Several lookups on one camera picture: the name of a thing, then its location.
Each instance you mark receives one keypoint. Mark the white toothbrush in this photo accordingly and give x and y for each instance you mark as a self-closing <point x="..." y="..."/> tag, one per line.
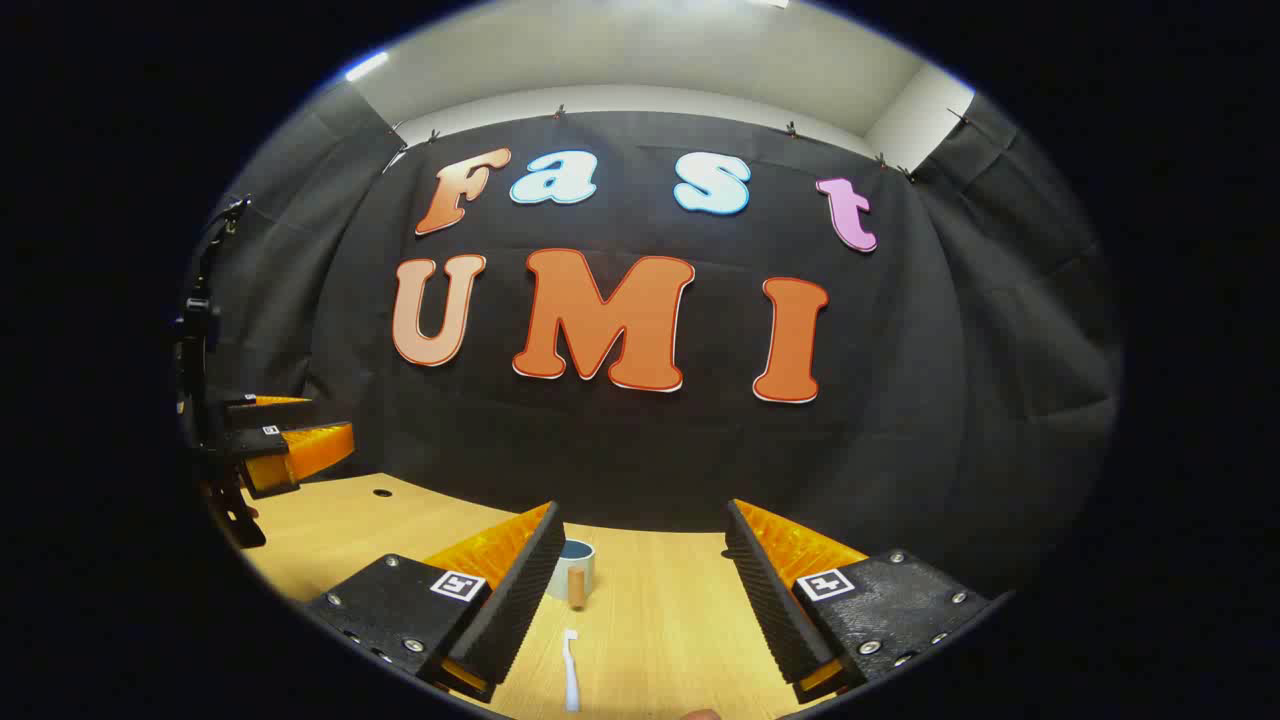
<point x="571" y="680"/>

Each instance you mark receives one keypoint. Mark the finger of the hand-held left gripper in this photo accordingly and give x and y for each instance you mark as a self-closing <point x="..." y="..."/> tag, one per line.
<point x="310" y="450"/>
<point x="270" y="412"/>

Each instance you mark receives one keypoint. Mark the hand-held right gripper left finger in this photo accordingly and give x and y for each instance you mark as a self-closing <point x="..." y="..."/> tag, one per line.
<point x="520" y="600"/>

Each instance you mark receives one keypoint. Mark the black backdrop cloth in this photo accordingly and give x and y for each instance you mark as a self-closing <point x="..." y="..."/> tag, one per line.
<point x="700" y="450"/>

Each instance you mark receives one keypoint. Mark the wooden desktop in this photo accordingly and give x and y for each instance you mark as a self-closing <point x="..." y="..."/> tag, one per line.
<point x="660" y="600"/>

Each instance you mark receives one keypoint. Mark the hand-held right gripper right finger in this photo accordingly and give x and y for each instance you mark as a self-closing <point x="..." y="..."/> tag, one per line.
<point x="775" y="610"/>

